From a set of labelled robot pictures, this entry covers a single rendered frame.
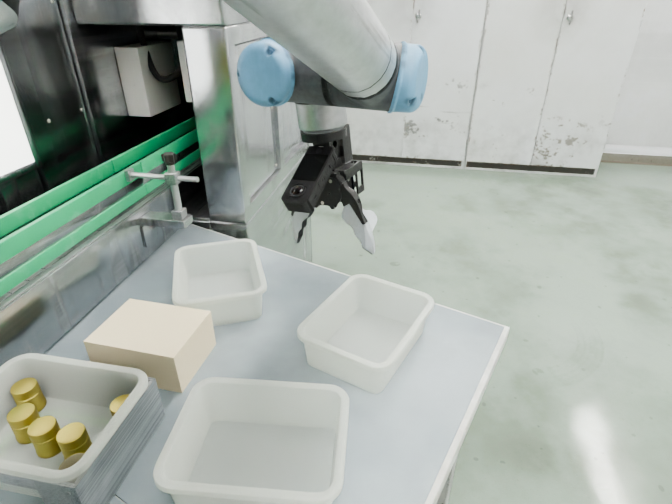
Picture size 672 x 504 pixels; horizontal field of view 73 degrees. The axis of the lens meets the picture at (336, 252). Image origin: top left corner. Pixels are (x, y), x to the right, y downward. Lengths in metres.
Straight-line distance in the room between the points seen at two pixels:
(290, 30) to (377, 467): 0.54
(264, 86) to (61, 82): 0.79
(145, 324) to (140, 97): 0.77
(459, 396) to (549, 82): 3.36
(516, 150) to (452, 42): 0.99
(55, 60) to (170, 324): 0.72
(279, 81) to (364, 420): 0.49
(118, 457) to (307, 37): 0.55
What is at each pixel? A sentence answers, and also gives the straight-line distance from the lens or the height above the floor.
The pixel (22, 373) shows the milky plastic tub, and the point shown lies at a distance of 0.84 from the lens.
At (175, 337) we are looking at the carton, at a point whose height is 0.83.
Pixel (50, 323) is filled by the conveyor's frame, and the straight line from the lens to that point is 0.96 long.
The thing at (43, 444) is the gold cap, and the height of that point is 0.80.
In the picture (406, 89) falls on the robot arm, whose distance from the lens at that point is 0.53.
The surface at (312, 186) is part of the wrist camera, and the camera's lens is 0.66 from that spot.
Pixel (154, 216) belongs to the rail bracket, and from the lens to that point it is 1.13.
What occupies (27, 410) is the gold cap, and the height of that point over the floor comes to 0.81.
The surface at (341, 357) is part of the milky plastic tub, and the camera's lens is 0.72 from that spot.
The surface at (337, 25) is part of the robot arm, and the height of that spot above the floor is 1.29.
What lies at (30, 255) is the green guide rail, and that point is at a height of 0.92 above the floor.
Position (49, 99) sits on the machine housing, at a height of 1.10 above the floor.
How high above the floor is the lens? 1.31
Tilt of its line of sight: 30 degrees down
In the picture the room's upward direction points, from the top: straight up
